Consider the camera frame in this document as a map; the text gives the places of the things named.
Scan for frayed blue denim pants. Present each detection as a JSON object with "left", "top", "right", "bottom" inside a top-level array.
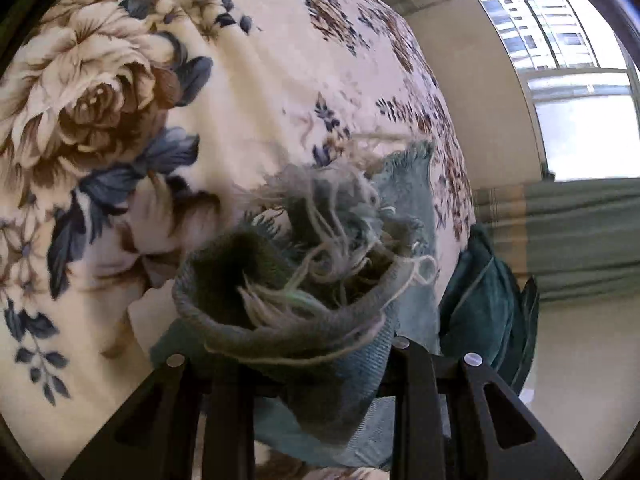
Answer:
[{"left": 150, "top": 139, "right": 443, "bottom": 472}]

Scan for floral printed blanket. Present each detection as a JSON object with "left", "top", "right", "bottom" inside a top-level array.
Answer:
[{"left": 0, "top": 0, "right": 477, "bottom": 480}]

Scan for dark green cloth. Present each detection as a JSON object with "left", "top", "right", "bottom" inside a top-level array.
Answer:
[{"left": 440, "top": 222, "right": 541, "bottom": 398}]

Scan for window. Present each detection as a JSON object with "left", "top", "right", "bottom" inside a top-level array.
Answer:
[{"left": 472, "top": 0, "right": 640, "bottom": 183}]

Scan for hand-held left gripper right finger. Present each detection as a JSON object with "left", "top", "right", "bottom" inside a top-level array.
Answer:
[{"left": 389, "top": 337, "right": 586, "bottom": 480}]

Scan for green curtain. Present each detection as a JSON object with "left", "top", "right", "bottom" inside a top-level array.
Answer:
[{"left": 472, "top": 177, "right": 640, "bottom": 303}]

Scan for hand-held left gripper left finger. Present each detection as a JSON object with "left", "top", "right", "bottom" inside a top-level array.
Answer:
[{"left": 61, "top": 353, "right": 262, "bottom": 480}]

